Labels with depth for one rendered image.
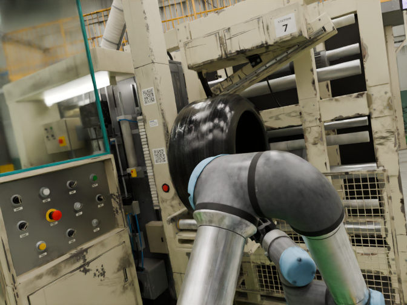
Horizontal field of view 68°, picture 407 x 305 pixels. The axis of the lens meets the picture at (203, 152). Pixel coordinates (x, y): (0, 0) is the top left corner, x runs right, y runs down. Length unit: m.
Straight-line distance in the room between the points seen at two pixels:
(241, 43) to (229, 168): 1.08
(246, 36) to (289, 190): 1.14
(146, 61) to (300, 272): 1.12
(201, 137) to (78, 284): 0.79
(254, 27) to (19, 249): 1.33
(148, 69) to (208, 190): 1.04
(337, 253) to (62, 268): 1.06
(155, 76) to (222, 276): 1.12
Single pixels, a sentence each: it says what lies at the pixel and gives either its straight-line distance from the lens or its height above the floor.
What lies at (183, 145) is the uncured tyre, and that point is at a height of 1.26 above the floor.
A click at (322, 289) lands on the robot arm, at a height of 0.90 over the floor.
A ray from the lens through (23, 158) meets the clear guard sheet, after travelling 1.31.
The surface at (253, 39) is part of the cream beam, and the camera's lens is 1.52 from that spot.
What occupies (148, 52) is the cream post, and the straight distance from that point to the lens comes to 1.50.
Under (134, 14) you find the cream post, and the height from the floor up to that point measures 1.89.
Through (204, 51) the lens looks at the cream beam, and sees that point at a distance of 1.63.
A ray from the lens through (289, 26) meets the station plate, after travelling 1.48.
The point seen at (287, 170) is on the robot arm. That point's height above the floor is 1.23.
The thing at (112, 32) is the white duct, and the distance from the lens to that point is 2.08.
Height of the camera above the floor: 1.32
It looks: 5 degrees down
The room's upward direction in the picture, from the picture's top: 10 degrees counter-clockwise
